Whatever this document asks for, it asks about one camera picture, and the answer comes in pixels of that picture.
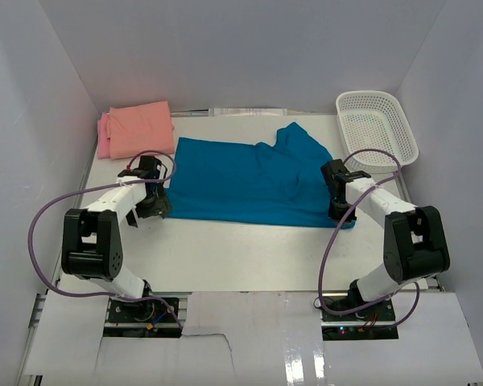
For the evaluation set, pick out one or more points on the white paper sheet at back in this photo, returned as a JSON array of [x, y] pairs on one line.
[[246, 112]]

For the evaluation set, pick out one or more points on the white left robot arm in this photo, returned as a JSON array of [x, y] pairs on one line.
[[92, 246]]

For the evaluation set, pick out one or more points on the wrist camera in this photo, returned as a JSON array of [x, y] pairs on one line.
[[152, 166], [332, 168]]

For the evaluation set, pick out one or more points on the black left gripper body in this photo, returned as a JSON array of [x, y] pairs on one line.
[[144, 206]]

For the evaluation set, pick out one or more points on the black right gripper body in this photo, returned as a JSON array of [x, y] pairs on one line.
[[338, 204]]

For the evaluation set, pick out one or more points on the blue t shirt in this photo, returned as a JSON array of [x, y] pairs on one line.
[[278, 184]]

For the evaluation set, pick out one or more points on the folded salmon t shirt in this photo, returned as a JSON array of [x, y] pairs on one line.
[[142, 127]]

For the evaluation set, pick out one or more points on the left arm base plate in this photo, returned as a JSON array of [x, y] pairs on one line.
[[143, 320]]

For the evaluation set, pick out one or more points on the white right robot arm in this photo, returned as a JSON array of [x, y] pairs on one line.
[[414, 245]]

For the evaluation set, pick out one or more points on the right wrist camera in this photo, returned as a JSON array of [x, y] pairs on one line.
[[332, 168]]

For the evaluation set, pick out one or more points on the folded pink t shirt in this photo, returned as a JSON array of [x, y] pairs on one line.
[[103, 140]]

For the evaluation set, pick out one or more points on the white perforated plastic basket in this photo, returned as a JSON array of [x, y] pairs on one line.
[[375, 132]]

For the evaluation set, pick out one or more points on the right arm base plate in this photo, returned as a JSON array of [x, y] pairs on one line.
[[375, 323]]

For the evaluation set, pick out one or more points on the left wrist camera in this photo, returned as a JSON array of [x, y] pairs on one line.
[[152, 166]]

